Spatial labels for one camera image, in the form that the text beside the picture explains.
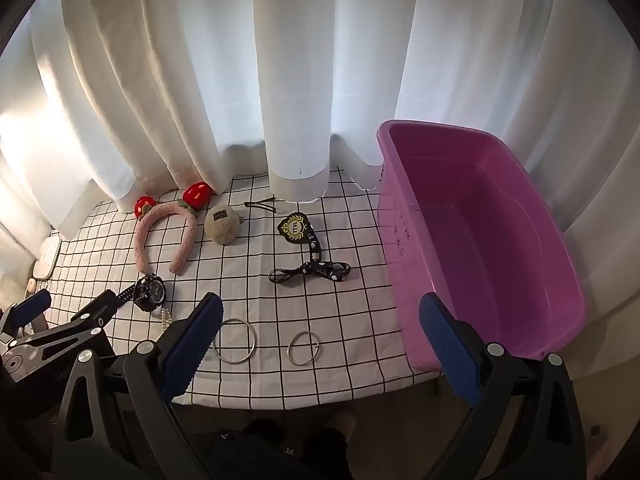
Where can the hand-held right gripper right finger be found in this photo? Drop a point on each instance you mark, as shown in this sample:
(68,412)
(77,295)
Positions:
(450,350)

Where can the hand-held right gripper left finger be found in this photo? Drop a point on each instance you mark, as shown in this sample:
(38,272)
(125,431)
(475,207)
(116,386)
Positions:
(192,345)

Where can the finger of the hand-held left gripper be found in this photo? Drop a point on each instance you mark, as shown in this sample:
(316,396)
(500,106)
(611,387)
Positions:
(100,310)
(32,305)

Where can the pink fluffy strawberry headband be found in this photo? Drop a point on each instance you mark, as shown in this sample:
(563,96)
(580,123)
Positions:
(145,230)

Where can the pink plastic tub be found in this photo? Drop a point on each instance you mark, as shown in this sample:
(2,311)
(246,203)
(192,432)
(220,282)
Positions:
(475,220)

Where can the small white object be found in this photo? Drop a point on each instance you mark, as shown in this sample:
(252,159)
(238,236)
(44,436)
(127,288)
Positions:
(31,285)

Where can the white plastic device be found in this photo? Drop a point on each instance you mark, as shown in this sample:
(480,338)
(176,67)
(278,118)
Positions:
(47,255)

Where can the black wristwatch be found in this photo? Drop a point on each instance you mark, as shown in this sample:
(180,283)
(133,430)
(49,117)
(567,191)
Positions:
(150,292)

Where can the large silver bangle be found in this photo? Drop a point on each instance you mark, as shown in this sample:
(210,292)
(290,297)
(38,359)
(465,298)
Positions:
(255,342)

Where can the small silver bangle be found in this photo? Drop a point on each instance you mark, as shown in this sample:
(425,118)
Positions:
(289,350)

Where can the black checked white tablecloth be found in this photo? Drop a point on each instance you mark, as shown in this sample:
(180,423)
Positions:
(300,320)

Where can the beige pompom hair clip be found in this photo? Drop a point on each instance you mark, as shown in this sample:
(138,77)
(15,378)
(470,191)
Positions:
(222,225)

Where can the thin dark hair pin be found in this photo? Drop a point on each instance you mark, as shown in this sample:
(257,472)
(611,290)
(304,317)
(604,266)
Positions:
(267,206)

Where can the white curtain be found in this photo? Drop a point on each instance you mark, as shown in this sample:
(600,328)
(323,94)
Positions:
(300,60)

